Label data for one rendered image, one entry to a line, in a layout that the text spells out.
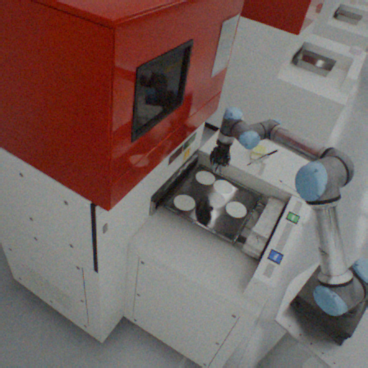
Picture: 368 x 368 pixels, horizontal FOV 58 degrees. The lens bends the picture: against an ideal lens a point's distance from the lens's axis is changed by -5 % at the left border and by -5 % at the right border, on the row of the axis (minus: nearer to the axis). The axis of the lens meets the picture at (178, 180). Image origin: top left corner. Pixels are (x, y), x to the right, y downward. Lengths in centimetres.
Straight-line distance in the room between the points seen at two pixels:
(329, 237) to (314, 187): 18
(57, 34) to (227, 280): 112
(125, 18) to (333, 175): 77
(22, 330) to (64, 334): 24
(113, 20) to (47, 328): 186
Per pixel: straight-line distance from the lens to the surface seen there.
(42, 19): 93
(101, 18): 80
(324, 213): 119
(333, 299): 127
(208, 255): 156
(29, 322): 232
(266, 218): 172
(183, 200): 164
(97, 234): 125
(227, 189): 175
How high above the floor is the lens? 206
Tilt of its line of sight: 42 degrees down
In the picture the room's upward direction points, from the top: 11 degrees clockwise
